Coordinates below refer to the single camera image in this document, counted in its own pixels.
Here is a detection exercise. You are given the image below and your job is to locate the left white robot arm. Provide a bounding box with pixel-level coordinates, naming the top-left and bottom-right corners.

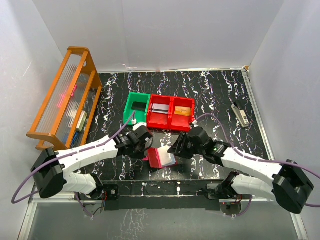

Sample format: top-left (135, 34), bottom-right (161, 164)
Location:
top-left (31, 124), bottom-right (153, 200)

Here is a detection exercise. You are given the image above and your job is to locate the beige box in rack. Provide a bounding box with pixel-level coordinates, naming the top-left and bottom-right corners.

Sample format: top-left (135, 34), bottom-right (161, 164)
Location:
top-left (76, 110), bottom-right (88, 132)

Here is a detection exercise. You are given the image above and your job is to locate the orange wooden rack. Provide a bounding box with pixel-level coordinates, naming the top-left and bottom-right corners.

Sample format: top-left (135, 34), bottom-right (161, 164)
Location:
top-left (26, 46), bottom-right (103, 151)

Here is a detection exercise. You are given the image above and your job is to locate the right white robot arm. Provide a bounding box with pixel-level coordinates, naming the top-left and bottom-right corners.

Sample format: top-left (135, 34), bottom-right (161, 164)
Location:
top-left (168, 126), bottom-right (314, 214)

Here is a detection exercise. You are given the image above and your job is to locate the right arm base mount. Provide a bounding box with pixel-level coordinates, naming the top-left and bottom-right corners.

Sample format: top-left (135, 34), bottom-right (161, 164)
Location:
top-left (203, 183), bottom-right (253, 213)

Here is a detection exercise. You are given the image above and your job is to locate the grey striped card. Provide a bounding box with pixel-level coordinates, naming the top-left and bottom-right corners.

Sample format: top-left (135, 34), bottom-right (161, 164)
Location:
top-left (150, 103), bottom-right (170, 114)

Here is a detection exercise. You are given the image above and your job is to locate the red bin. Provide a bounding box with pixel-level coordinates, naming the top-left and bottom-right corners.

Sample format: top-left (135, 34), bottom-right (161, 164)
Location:
top-left (169, 96), bottom-right (195, 132)
top-left (146, 94), bottom-right (171, 130)

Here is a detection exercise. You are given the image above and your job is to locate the red bin right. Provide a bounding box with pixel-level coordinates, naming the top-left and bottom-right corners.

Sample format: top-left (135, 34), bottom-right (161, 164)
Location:
top-left (169, 96), bottom-right (195, 132)

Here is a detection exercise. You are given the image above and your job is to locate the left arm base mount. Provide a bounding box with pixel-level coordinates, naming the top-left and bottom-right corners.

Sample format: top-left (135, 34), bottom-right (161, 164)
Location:
top-left (74, 184), bottom-right (119, 219)

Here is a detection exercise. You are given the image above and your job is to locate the red leather card holder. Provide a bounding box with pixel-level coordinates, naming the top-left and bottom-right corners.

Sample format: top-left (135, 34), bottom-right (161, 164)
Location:
top-left (142, 145), bottom-right (178, 169)

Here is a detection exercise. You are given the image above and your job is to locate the orange card in bin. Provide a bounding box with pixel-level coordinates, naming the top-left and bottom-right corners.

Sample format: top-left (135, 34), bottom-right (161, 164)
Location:
top-left (174, 106), bottom-right (192, 117)

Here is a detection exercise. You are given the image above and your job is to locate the red bin left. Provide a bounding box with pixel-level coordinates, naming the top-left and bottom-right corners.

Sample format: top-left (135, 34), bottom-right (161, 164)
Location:
top-left (146, 94), bottom-right (171, 130)

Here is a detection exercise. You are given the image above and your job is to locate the black grey stapler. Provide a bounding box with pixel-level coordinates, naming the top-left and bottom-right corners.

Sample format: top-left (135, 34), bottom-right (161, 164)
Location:
top-left (231, 101), bottom-right (250, 128)

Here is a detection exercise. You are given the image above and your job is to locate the green plastic bin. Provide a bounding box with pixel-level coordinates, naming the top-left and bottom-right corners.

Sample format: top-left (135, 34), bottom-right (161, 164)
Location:
top-left (123, 92), bottom-right (151, 123)

